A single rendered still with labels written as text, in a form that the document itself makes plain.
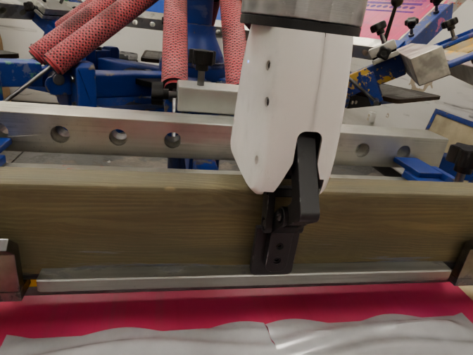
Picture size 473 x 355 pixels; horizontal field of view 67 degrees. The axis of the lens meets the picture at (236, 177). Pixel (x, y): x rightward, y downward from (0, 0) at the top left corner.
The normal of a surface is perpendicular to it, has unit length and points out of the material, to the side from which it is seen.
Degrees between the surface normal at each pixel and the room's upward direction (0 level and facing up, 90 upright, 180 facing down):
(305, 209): 54
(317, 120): 87
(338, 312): 0
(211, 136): 90
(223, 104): 90
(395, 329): 27
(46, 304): 0
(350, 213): 90
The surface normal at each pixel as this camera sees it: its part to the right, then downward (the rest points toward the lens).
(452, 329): 0.09, -0.58
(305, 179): 0.21, -0.22
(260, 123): -0.95, 0.00
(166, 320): 0.11, -0.91
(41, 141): 0.18, 0.40
